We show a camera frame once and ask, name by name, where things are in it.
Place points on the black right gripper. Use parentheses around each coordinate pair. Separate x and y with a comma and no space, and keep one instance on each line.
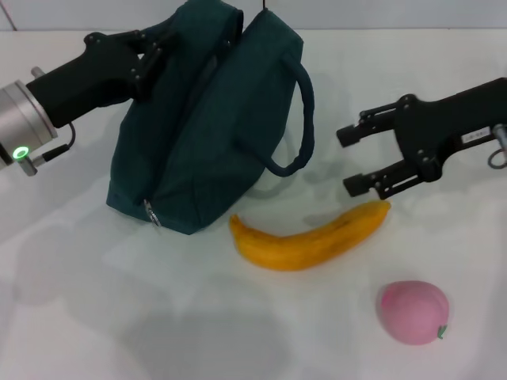
(443,122)

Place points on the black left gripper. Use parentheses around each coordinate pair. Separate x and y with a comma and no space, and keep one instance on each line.
(91,79)

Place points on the dark teal insulated lunch bag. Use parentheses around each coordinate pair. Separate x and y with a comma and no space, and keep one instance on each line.
(222,138)

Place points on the yellow banana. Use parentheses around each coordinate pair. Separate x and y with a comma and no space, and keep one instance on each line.
(301,253)

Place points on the pink toy peach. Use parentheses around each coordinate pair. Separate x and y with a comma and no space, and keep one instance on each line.
(412,312)

